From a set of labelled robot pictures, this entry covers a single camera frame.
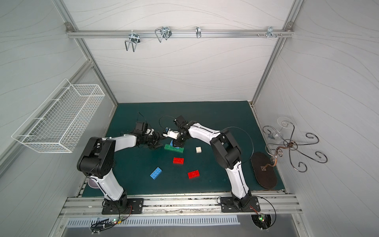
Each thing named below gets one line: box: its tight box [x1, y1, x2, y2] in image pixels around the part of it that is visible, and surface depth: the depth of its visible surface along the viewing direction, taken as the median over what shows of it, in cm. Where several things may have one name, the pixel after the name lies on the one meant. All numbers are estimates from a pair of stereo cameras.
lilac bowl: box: [87, 177, 100, 190], surface depth 77 cm
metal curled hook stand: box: [260, 120, 329, 173], surface depth 63 cm
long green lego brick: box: [163, 143, 185, 154], surface depth 95 cm
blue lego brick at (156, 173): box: [149, 166, 163, 180], surface depth 85 cm
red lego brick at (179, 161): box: [172, 157, 185, 165], surface depth 90 cm
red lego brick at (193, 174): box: [187, 169, 200, 180], surface depth 84 cm
